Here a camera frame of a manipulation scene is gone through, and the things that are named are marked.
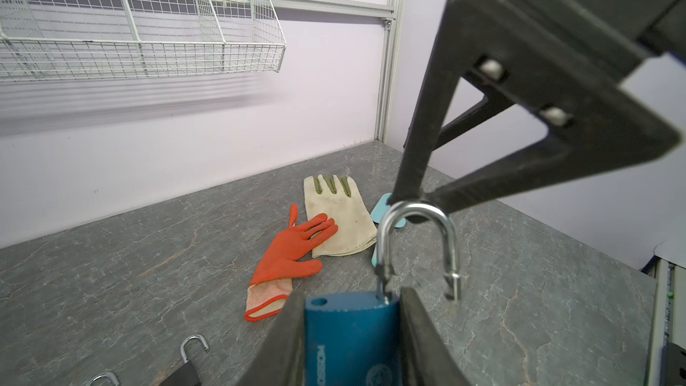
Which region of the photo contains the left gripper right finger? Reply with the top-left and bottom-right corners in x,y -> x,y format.
399,287 -> 470,386

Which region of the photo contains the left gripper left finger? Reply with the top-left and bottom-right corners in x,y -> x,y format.
237,291 -> 305,386

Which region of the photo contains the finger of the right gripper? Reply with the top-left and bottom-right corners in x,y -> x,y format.
433,94 -> 515,150
392,0 -> 681,213

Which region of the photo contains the blue padlock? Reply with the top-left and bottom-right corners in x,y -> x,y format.
304,201 -> 461,385

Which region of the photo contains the dark padlock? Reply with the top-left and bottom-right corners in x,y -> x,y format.
160,333 -> 209,386

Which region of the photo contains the red rubber glove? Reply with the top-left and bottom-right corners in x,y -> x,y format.
244,204 -> 339,323

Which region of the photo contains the teal garden trowel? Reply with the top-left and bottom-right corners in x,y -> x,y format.
370,193 -> 407,267

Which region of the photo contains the beige cloth glove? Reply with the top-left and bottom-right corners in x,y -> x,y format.
303,174 -> 377,258

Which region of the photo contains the white wire shelf basket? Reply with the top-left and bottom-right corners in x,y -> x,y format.
1,0 -> 287,83

